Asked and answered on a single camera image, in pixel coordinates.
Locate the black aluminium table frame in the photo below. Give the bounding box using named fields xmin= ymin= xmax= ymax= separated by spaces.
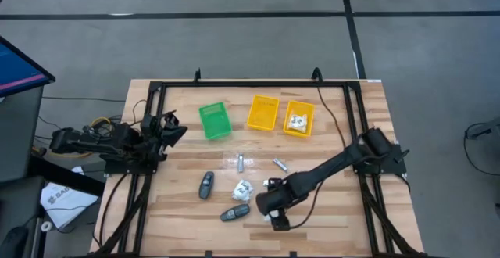
xmin=88 ymin=78 xmax=427 ymax=258

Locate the silver metal bolt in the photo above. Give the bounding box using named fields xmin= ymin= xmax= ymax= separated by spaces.
xmin=272 ymin=157 xmax=289 ymax=174

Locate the green plastic basket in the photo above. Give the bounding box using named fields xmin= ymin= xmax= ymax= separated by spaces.
xmin=198 ymin=101 xmax=234 ymax=141

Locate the black base cable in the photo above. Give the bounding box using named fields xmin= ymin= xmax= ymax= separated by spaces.
xmin=98 ymin=171 xmax=130 ymax=248

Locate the dark side desk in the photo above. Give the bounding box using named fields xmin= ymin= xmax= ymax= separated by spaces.
xmin=0 ymin=85 xmax=107 ymax=258

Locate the computer monitor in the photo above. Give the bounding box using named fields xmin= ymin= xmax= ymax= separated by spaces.
xmin=0 ymin=34 xmax=57 ymax=99

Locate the white printed paper sheet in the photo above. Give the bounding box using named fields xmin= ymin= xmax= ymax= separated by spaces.
xmin=39 ymin=181 xmax=100 ymax=230

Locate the thin black floor cable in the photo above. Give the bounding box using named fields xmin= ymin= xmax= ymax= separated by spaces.
xmin=41 ymin=95 xmax=127 ymax=104

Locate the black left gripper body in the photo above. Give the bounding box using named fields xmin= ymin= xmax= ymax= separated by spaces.
xmin=139 ymin=112 xmax=173 ymax=152

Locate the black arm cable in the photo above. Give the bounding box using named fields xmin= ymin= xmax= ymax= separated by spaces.
xmin=287 ymin=87 xmax=349 ymax=230

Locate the black computer mouse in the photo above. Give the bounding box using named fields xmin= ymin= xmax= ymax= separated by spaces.
xmin=0 ymin=226 xmax=30 ymax=258

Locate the yellow plastic basket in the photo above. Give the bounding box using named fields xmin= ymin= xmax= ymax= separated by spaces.
xmin=246 ymin=94 xmax=281 ymax=132
xmin=282 ymin=100 xmax=316 ymax=138

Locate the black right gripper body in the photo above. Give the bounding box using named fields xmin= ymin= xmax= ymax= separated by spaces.
xmin=255 ymin=177 xmax=302 ymax=217

